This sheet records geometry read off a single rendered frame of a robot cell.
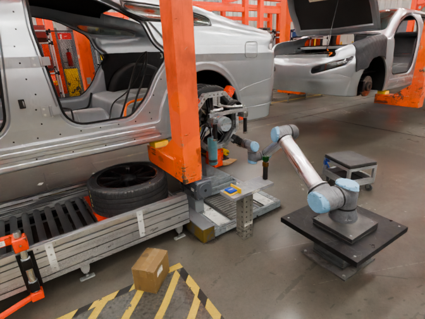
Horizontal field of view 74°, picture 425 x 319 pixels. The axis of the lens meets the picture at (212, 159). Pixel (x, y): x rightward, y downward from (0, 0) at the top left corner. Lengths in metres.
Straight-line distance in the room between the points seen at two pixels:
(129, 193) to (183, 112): 0.75
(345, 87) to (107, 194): 3.74
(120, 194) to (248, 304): 1.18
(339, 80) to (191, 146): 3.11
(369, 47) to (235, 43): 2.55
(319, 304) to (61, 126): 2.11
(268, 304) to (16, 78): 2.15
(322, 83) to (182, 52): 3.10
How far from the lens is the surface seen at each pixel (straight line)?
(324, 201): 1.94
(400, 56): 9.43
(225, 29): 2.91
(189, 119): 2.07
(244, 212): 2.31
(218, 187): 2.94
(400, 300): 2.26
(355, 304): 2.13
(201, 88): 2.65
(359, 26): 5.62
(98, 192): 2.35
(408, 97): 5.54
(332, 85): 4.76
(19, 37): 2.32
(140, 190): 2.26
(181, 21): 2.02
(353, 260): 1.94
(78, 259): 2.23
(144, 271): 1.99
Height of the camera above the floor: 1.47
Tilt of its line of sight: 21 degrees down
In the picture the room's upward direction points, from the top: 2 degrees counter-clockwise
